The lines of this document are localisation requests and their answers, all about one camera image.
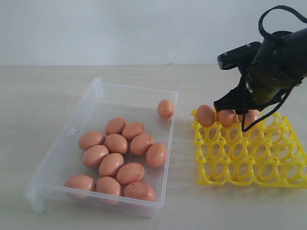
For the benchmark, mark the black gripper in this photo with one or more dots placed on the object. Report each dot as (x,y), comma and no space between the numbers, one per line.
(251,94)

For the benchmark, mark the brown egg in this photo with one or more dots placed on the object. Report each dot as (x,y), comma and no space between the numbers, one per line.
(227,117)
(129,173)
(165,109)
(115,125)
(141,143)
(93,156)
(133,129)
(108,185)
(90,139)
(81,181)
(156,155)
(139,190)
(117,143)
(250,117)
(205,115)
(110,165)

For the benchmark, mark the clear plastic bin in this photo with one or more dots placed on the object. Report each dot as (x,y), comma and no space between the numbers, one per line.
(100,103)

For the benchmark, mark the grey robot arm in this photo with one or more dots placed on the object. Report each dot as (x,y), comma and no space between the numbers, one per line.
(268,71)

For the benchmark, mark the yellow plastic egg tray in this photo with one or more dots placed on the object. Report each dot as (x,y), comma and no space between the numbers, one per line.
(270,154)

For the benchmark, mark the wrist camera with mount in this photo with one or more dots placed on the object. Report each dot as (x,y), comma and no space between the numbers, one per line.
(241,57)

